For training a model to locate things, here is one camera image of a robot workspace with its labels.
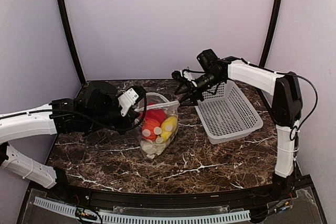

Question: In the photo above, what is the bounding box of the black front rail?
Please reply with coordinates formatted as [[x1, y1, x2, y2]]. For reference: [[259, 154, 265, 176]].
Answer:
[[28, 175, 314, 210]]

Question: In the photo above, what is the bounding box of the right black frame post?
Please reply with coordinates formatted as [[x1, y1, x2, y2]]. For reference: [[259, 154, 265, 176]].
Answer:
[[259, 0, 281, 67]]

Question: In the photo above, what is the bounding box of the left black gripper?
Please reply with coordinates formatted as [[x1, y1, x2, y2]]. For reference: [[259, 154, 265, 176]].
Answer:
[[85, 104, 140, 135]]

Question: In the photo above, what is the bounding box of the yellow corn toy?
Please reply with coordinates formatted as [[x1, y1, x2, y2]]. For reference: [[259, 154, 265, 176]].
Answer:
[[156, 116, 178, 143]]

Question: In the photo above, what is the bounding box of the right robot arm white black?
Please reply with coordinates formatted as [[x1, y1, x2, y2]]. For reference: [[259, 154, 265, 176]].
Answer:
[[172, 49, 305, 200]]

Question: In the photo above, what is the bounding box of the white plastic perforated basket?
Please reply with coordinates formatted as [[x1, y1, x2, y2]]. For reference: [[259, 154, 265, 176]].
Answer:
[[195, 81, 264, 145]]

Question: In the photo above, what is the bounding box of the left black frame post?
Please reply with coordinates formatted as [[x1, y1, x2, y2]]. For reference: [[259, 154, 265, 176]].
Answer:
[[57, 0, 86, 87]]

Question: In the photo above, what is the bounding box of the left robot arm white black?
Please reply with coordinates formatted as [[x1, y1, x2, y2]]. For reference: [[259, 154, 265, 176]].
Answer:
[[1, 82, 146, 201]]

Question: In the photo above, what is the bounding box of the clear polka dot zip bag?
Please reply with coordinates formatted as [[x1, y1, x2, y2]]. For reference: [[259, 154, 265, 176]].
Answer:
[[135, 92, 180, 159]]

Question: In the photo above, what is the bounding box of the black frame post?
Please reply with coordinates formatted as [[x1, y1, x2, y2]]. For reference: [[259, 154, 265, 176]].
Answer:
[[259, 0, 281, 67], [57, 0, 86, 87]]

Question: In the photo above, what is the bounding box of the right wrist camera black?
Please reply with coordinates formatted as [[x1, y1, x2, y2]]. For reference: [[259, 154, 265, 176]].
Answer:
[[171, 69, 197, 87]]

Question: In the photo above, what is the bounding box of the red bell pepper toy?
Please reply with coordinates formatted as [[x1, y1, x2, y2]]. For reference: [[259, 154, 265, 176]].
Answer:
[[144, 102, 166, 124]]

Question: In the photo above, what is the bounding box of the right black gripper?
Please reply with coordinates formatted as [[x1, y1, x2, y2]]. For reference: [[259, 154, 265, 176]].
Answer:
[[174, 70, 224, 106]]

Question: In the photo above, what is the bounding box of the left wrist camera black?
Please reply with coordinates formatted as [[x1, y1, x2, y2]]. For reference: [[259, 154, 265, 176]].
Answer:
[[118, 86, 146, 117]]

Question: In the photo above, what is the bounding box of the white slotted cable duct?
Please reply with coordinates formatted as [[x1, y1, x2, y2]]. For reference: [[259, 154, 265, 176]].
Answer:
[[33, 197, 251, 223]]

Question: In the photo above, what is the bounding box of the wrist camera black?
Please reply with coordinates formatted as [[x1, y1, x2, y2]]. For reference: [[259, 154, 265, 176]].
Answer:
[[118, 86, 146, 117], [171, 69, 197, 87]]

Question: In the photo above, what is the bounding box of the small circuit board with wires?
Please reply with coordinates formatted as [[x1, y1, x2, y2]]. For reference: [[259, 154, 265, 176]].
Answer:
[[75, 208, 102, 223]]

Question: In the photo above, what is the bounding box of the orange pumpkin toy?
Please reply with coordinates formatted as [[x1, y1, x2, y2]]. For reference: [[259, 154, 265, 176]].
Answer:
[[142, 119, 162, 141]]

